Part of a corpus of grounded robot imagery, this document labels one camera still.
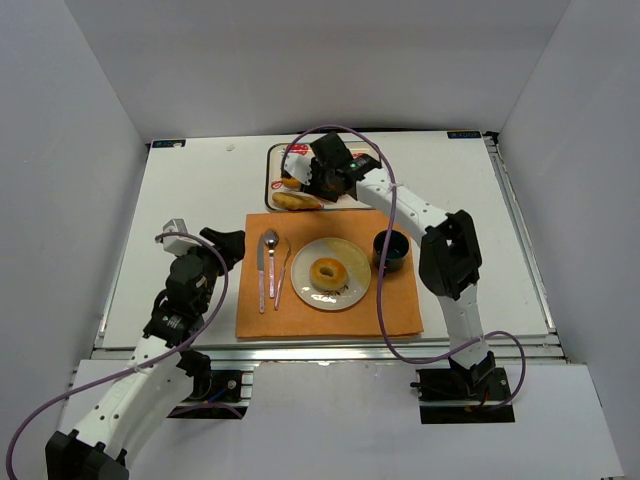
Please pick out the dark green mug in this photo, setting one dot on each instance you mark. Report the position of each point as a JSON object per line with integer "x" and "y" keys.
{"x": 397, "y": 251}

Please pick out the pale bagel bread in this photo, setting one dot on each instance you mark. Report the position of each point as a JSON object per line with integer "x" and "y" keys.
{"x": 328, "y": 274}

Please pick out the pink handled spoon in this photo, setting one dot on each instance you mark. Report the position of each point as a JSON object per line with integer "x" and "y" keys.
{"x": 271, "y": 240}

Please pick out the left corner blue label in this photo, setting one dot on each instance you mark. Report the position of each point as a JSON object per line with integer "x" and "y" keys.
{"x": 168, "y": 143}

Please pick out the twisted bread stick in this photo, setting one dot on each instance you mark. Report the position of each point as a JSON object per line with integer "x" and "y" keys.
{"x": 295, "y": 202}

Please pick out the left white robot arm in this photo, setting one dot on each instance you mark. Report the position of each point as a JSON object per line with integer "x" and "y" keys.
{"x": 163, "y": 370}

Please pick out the pink handled knife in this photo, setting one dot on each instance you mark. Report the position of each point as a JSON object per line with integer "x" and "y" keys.
{"x": 261, "y": 273}

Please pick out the cream two-tone plate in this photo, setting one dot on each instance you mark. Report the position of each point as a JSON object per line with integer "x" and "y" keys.
{"x": 351, "y": 256}

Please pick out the right corner blue label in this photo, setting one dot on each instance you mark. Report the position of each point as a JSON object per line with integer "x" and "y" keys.
{"x": 465, "y": 134}

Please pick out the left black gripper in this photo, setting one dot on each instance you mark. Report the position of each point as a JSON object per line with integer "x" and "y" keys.
{"x": 212, "y": 251}

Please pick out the glazed ring donut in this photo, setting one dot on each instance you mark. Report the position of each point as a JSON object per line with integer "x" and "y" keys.
{"x": 290, "y": 182}

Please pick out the orange cloth placemat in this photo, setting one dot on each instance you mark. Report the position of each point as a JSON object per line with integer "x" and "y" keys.
{"x": 391, "y": 304}

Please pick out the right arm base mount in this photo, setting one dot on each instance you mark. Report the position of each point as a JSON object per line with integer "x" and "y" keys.
{"x": 443, "y": 400}

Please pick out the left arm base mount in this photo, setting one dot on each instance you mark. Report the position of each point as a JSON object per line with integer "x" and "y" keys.
{"x": 225, "y": 394}

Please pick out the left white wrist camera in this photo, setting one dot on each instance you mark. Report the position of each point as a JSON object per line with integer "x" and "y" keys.
{"x": 176, "y": 244}

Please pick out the corner blue label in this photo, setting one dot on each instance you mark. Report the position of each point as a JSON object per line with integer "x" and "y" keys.
{"x": 168, "y": 143}
{"x": 465, "y": 134}

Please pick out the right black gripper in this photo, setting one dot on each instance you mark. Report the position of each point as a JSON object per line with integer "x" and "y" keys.
{"x": 314, "y": 178}

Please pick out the pink handled fork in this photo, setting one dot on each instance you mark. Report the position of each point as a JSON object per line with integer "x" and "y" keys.
{"x": 282, "y": 275}

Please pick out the strawberry pattern tray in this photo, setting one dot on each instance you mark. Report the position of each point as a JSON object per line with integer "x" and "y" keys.
{"x": 275, "y": 184}

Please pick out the aluminium table frame rail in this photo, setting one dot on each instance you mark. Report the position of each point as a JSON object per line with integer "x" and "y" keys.
{"x": 217, "y": 182}

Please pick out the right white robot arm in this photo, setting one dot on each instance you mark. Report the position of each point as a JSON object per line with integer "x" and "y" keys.
{"x": 449, "y": 256}

